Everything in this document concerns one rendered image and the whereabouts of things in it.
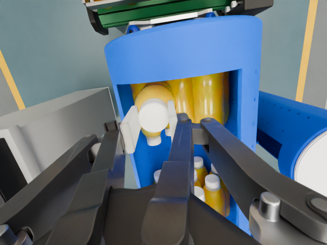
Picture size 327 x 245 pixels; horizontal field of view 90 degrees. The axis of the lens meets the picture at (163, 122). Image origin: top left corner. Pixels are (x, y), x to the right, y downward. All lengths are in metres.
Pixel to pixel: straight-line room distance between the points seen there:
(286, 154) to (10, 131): 0.86
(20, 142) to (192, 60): 0.60
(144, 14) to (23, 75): 1.45
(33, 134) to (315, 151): 0.91
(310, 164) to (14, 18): 1.97
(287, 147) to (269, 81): 1.12
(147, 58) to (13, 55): 1.70
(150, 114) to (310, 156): 0.54
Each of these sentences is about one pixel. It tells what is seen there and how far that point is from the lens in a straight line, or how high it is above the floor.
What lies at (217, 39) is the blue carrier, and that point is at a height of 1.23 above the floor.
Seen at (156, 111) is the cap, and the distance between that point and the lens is 0.20.
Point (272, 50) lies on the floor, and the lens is 1.71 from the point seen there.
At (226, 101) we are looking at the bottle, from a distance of 0.42.
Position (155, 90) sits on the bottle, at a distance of 0.23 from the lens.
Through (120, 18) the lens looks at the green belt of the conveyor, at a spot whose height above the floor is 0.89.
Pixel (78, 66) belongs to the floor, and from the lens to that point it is 1.61.
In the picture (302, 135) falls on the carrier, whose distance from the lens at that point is 0.66.
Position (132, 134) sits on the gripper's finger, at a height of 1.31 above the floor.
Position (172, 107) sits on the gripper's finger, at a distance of 0.17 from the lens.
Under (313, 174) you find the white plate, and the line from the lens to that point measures 0.70.
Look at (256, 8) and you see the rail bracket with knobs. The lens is 0.51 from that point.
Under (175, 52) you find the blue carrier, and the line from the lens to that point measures 0.22.
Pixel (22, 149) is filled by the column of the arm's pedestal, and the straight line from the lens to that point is 0.69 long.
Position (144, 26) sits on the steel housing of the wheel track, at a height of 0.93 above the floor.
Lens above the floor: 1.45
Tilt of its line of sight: 70 degrees down
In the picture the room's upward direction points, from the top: 178 degrees clockwise
